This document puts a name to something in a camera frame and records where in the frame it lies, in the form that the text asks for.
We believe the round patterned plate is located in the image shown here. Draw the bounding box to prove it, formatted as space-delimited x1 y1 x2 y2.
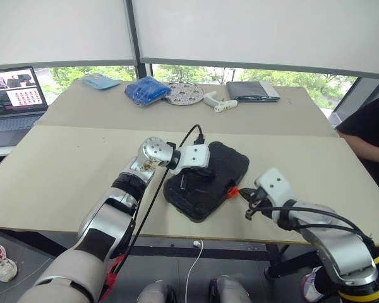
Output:
162 81 206 107

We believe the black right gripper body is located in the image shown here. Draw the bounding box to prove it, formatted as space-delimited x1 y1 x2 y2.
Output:
244 185 273 220

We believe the grey rounded cover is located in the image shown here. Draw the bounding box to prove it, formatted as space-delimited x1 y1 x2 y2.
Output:
208 273 252 303
135 280 178 303

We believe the black table frame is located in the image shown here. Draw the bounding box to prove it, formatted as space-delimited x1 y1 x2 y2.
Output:
0 229 320 280

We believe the light blue cloth pack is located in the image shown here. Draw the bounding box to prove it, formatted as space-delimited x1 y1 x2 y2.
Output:
81 73 121 92

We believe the blue plastic bag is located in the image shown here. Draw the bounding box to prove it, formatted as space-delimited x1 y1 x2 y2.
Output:
124 75 172 108

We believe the white hanging cable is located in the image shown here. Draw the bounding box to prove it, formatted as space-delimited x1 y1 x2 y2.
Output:
184 239 205 303

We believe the red cable clip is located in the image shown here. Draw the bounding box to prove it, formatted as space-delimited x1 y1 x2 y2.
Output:
98 254 125 302

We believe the person in black shirt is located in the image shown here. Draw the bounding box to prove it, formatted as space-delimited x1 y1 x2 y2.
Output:
335 91 379 206

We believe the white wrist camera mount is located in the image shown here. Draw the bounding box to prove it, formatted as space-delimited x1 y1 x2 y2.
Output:
170 144 211 175
254 167 294 208

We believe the open laptop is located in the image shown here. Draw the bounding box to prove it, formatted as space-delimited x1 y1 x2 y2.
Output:
0 65 49 149

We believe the grey folder with white edge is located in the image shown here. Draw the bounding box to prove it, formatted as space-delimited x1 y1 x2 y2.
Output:
226 80 282 104

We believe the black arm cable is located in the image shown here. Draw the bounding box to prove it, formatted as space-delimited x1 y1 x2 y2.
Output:
254 201 376 251
107 124 207 285

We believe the narrow white roller blind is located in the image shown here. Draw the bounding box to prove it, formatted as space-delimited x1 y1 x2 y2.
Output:
0 0 138 73

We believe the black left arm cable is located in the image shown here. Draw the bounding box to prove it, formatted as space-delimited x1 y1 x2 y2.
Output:
107 124 207 285

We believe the white sneaker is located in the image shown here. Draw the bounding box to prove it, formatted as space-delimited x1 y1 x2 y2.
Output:
0 244 19 283
300 265 325 302

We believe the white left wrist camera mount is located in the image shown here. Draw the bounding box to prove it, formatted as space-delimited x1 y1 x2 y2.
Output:
170 144 211 175

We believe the white handled tool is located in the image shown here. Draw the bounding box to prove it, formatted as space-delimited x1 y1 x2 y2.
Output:
203 90 239 114

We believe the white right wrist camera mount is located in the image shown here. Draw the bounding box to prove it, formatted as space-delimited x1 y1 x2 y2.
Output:
254 167 294 208

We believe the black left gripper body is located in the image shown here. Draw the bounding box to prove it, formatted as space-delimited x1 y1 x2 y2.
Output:
178 166 200 191

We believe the black plastic tool case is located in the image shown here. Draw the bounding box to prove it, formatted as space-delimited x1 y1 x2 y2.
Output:
162 141 251 223

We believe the wide white roller blind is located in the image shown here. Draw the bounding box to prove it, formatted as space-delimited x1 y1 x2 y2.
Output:
131 0 379 80

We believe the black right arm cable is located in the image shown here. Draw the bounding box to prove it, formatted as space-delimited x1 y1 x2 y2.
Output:
254 201 376 251

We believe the dark window post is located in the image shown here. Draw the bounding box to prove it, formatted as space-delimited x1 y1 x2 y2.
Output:
124 0 154 80

